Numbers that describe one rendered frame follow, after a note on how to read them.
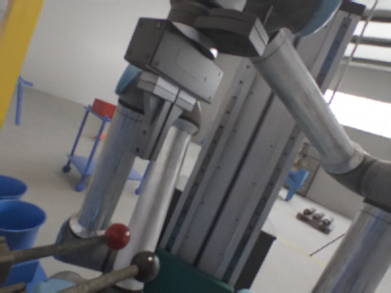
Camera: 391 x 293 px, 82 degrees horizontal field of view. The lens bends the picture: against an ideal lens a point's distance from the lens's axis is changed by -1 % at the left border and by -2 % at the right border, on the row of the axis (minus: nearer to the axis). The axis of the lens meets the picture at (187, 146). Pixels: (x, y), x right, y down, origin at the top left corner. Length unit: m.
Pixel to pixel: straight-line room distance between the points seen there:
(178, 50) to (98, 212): 0.64
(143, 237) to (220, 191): 0.47
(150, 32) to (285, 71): 0.34
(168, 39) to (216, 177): 0.77
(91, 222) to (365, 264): 0.77
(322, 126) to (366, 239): 0.30
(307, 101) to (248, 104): 0.41
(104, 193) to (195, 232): 0.45
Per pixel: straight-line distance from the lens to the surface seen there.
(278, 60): 0.52
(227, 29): 0.26
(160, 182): 0.60
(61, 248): 0.30
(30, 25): 2.15
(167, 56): 0.26
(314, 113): 0.61
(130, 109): 0.65
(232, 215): 1.00
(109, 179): 0.74
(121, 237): 0.33
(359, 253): 0.74
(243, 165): 0.96
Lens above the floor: 1.15
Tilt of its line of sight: 6 degrees down
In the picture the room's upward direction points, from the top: 23 degrees clockwise
